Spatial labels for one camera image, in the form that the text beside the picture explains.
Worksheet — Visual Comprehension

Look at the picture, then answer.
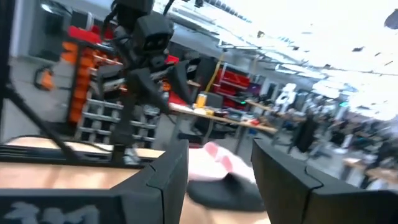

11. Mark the long wooden work table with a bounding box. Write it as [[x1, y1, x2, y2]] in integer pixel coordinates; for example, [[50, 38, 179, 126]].
[[169, 102, 277, 153]]

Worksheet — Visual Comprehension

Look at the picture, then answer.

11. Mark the orange cable reel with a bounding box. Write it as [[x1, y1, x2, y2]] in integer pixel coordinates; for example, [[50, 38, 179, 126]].
[[34, 67, 55, 91]]

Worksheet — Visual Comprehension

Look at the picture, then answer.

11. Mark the bin rack with red bins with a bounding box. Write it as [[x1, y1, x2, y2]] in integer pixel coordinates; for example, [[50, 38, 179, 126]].
[[60, 26, 162, 147]]

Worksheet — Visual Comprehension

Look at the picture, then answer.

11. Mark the black aluminium table frame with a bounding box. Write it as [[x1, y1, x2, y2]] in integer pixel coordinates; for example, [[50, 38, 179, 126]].
[[0, 0, 147, 169]]

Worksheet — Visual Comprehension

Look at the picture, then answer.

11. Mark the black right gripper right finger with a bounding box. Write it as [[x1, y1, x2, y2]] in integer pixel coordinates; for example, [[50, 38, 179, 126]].
[[251, 138, 398, 224]]

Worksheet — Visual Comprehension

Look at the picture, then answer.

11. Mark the yellow hanging cable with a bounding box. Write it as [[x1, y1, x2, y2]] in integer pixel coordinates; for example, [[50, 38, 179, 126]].
[[205, 54, 224, 93]]

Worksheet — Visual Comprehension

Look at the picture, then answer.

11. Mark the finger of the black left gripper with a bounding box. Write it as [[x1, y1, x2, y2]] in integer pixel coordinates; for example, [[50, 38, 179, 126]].
[[127, 68, 170, 114], [170, 60, 200, 105]]

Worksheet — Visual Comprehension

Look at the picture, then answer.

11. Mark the black office chair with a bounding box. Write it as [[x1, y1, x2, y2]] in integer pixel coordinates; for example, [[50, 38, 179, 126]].
[[205, 92, 224, 110]]

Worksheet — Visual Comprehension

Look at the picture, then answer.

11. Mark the white humanoid robot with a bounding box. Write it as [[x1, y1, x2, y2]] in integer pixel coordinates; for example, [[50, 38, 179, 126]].
[[275, 83, 298, 106]]

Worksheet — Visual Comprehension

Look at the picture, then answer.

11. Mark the wire shelf with red bins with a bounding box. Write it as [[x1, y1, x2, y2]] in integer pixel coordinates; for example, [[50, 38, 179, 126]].
[[213, 67, 251, 110]]

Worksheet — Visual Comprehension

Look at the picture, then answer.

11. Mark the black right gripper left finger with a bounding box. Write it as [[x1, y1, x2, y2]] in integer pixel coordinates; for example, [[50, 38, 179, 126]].
[[0, 139, 190, 224]]

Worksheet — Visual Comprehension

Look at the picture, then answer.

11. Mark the yellow canister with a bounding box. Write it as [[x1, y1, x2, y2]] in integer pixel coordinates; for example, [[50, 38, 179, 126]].
[[195, 93, 208, 108]]

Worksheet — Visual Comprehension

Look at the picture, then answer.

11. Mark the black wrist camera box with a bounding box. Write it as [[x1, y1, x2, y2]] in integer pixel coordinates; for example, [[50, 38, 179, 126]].
[[135, 14, 175, 54]]

